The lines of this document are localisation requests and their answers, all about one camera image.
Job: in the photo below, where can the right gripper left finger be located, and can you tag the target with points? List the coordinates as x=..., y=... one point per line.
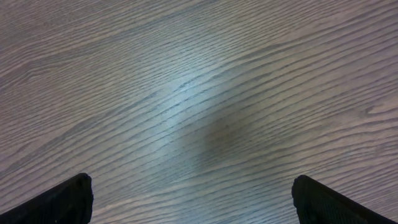
x=70, y=202

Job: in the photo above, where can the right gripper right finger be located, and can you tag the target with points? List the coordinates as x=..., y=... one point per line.
x=316, y=203

